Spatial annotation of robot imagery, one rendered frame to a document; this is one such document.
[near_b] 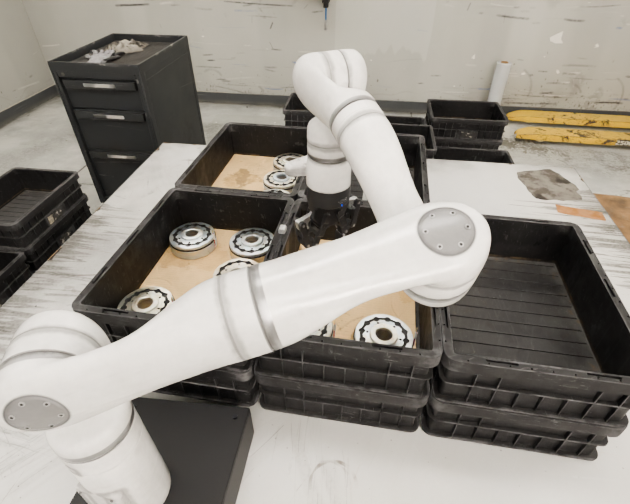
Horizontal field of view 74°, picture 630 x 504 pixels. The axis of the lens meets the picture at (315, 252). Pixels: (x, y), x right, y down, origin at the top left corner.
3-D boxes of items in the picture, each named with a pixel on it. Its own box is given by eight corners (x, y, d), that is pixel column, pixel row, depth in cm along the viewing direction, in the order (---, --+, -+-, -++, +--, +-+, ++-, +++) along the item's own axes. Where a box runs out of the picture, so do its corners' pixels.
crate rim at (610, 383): (662, 400, 58) (672, 390, 56) (441, 369, 62) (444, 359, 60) (573, 231, 88) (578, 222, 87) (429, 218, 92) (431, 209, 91)
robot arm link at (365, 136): (385, 135, 60) (388, 88, 53) (485, 294, 48) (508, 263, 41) (326, 157, 60) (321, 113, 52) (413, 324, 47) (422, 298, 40)
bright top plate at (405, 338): (416, 363, 68) (417, 360, 68) (355, 360, 69) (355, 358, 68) (408, 316, 76) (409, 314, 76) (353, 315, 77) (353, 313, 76)
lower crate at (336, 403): (418, 438, 75) (430, 401, 67) (256, 412, 78) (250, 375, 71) (414, 286, 105) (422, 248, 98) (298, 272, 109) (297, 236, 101)
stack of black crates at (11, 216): (63, 315, 172) (13, 226, 143) (-4, 308, 175) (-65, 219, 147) (112, 254, 203) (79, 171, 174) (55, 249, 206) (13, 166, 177)
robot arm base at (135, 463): (149, 533, 56) (103, 471, 46) (91, 516, 58) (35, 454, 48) (182, 465, 63) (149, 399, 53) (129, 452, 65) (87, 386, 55)
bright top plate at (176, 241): (203, 253, 91) (202, 251, 90) (161, 246, 92) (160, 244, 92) (221, 227, 98) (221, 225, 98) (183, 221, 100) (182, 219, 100)
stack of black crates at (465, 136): (478, 172, 267) (498, 101, 239) (487, 196, 244) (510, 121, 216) (415, 168, 271) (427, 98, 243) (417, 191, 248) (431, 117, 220)
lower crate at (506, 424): (599, 467, 71) (632, 431, 63) (419, 438, 75) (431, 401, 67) (540, 300, 101) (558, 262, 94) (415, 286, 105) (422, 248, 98)
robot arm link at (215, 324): (252, 310, 37) (244, 249, 44) (-50, 406, 36) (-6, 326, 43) (280, 371, 42) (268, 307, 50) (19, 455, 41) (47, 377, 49)
